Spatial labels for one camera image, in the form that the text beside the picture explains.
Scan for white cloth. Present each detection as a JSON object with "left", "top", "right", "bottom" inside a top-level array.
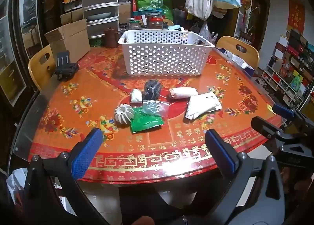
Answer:
[{"left": 184, "top": 92, "right": 222, "bottom": 120}]

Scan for white paper bag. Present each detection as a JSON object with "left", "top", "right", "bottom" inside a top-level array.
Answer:
[{"left": 217, "top": 48, "right": 256, "bottom": 73}]

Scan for white ribbed ball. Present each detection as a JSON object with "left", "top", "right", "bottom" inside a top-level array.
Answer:
[{"left": 114, "top": 104, "right": 135, "bottom": 124}]

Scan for clear plastic zip bag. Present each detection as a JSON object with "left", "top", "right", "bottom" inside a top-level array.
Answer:
[{"left": 142, "top": 100, "right": 170, "bottom": 118}]

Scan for dark patterned pouch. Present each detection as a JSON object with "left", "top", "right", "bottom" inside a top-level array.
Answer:
[{"left": 143, "top": 79, "right": 162, "bottom": 100}]

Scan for dark framed picture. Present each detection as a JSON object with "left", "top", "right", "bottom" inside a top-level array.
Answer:
[{"left": 18, "top": 0, "right": 46, "bottom": 51}]

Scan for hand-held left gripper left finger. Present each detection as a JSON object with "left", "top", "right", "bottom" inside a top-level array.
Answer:
[{"left": 22, "top": 128, "right": 111, "bottom": 225}]

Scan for black phone clamp stand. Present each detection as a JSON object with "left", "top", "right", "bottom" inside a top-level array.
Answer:
[{"left": 54, "top": 50, "right": 79, "bottom": 81}]

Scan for brown lidded jar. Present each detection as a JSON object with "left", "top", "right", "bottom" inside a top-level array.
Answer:
[{"left": 103, "top": 27, "right": 118, "bottom": 48}]

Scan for green-lid glass jar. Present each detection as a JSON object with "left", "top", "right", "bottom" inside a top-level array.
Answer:
[{"left": 128, "top": 18, "right": 141, "bottom": 30}]

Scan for red-lid pickle jar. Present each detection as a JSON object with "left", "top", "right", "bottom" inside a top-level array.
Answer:
[{"left": 147, "top": 16, "right": 163, "bottom": 30}]

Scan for cluttered storage shelf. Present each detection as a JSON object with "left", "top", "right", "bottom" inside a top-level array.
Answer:
[{"left": 261, "top": 29, "right": 314, "bottom": 108}]

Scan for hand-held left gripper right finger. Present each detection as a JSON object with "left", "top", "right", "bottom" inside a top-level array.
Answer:
[{"left": 204, "top": 129, "right": 286, "bottom": 225}]

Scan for flat cardboard boxes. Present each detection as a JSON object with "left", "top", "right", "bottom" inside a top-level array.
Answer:
[{"left": 60, "top": 8, "right": 84, "bottom": 26}]

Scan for white pink towel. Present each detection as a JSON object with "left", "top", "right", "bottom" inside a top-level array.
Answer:
[{"left": 168, "top": 87, "right": 198, "bottom": 99}]

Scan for closed cardboard box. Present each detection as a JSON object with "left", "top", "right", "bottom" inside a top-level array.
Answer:
[{"left": 118, "top": 2, "right": 132, "bottom": 25}]

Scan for white perforated plastic basket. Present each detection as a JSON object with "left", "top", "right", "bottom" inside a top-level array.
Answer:
[{"left": 117, "top": 29, "right": 216, "bottom": 76}]

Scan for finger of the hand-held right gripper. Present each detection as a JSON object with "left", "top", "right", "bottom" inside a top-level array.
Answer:
[
  {"left": 273, "top": 104, "right": 314, "bottom": 133},
  {"left": 251, "top": 116, "right": 295, "bottom": 140}
]

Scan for white plastic bag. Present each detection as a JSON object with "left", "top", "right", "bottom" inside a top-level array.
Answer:
[{"left": 6, "top": 167, "right": 30, "bottom": 206}]

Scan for green shopping bag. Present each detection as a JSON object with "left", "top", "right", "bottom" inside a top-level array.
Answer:
[{"left": 136, "top": 0, "right": 173, "bottom": 21}]

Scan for green foil packet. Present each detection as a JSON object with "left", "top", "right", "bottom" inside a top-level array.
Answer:
[{"left": 130, "top": 107, "right": 164, "bottom": 134}]

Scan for red wall poster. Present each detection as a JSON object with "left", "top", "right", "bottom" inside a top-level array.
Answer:
[{"left": 287, "top": 0, "right": 305, "bottom": 30}]

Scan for open cardboard box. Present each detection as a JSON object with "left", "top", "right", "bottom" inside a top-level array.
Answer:
[{"left": 44, "top": 18, "right": 91, "bottom": 56}]

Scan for small white packet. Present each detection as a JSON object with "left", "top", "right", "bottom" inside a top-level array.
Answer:
[{"left": 131, "top": 89, "right": 143, "bottom": 103}]

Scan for hanging wall scroll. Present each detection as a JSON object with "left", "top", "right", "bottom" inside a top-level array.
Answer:
[{"left": 234, "top": 0, "right": 254, "bottom": 39}]

